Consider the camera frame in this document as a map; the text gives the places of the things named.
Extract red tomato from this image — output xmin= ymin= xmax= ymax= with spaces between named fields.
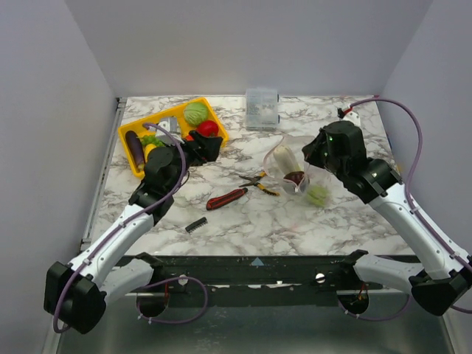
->
xmin=197 ymin=119 xmax=219 ymax=137

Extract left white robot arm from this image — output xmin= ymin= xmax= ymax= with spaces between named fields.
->
xmin=44 ymin=131 xmax=223 ymax=334

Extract clear zip top bag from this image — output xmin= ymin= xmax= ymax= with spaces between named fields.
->
xmin=263 ymin=134 xmax=332 ymax=208

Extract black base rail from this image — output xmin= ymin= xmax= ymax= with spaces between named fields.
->
xmin=75 ymin=252 xmax=392 ymax=309

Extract green white leek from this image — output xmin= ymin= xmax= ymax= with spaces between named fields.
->
xmin=273 ymin=145 xmax=330 ymax=208

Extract green cabbage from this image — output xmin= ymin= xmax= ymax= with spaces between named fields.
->
xmin=184 ymin=102 xmax=209 ymax=127

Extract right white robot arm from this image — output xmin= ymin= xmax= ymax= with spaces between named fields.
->
xmin=302 ymin=120 xmax=471 ymax=316

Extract black chip comb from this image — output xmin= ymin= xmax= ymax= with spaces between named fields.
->
xmin=185 ymin=217 xmax=208 ymax=233

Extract yellow handled pliers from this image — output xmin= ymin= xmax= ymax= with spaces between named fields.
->
xmin=239 ymin=172 xmax=280 ymax=196

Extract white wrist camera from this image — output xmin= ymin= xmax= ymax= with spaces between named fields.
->
xmin=337 ymin=108 xmax=361 ymax=126
xmin=157 ymin=116 xmax=181 ymax=138

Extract purple red onion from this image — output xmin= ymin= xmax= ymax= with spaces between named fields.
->
xmin=284 ymin=171 xmax=305 ymax=186

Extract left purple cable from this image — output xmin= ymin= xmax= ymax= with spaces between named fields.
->
xmin=52 ymin=122 xmax=209 ymax=335

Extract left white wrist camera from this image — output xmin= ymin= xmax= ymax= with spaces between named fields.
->
xmin=157 ymin=116 xmax=181 ymax=138

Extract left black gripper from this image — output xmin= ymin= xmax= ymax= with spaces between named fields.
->
xmin=164 ymin=131 xmax=223 ymax=195

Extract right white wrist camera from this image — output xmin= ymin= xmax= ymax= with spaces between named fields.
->
xmin=337 ymin=108 xmax=361 ymax=126

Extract green grapes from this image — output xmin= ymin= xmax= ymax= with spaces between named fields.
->
xmin=139 ymin=135 xmax=164 ymax=147

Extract yellow plastic tray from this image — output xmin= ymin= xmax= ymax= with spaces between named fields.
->
xmin=117 ymin=97 xmax=229 ymax=181

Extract yellow lemon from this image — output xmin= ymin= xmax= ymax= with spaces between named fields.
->
xmin=144 ymin=144 xmax=157 ymax=163

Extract purple eggplant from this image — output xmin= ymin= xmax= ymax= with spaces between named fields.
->
xmin=125 ymin=131 xmax=145 ymax=172

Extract clear plastic screw box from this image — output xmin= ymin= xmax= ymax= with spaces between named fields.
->
xmin=245 ymin=88 xmax=280 ymax=131

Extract red black utility knife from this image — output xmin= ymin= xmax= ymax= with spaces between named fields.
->
xmin=206 ymin=187 xmax=248 ymax=210

